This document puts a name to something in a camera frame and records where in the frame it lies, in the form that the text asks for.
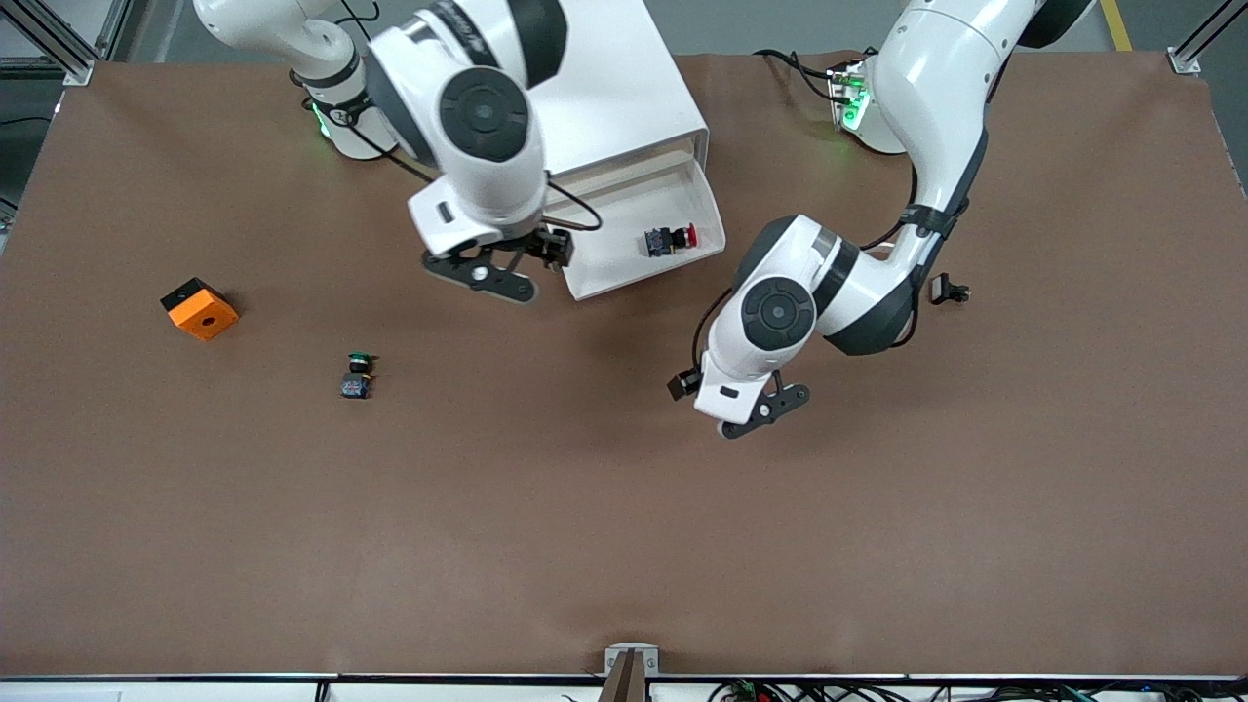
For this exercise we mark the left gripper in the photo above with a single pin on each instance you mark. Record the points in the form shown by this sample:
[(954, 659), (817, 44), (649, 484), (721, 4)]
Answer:
[(685, 384)]

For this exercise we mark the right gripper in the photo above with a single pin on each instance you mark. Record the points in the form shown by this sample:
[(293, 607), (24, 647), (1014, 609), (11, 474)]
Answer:
[(539, 241)]

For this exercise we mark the red push button switch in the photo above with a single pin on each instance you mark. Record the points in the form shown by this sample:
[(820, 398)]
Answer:
[(663, 242)]

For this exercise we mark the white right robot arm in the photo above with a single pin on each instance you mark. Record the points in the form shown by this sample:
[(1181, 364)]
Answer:
[(409, 58)]

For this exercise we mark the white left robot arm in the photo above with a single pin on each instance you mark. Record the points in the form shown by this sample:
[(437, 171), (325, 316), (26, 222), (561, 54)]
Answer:
[(936, 97)]

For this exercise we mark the orange and black button box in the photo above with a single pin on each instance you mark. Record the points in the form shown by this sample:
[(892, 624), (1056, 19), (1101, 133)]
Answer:
[(200, 317)]

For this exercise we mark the small black plug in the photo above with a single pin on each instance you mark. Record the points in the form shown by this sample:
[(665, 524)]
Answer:
[(941, 289)]

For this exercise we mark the green push button switch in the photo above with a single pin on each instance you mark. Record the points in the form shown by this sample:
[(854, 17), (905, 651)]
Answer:
[(357, 388)]

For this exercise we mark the grey metal table bracket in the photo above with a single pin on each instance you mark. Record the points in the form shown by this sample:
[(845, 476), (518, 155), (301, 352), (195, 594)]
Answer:
[(611, 655)]

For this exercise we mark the white table edge rail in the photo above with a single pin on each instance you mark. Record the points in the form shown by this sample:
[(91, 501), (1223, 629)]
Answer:
[(195, 690)]

